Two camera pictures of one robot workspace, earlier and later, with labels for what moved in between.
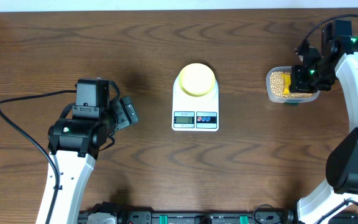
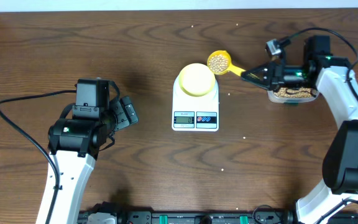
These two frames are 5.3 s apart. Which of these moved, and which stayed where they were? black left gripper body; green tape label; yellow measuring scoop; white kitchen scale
Moved: yellow measuring scoop
Stayed: black left gripper body; white kitchen scale; green tape label
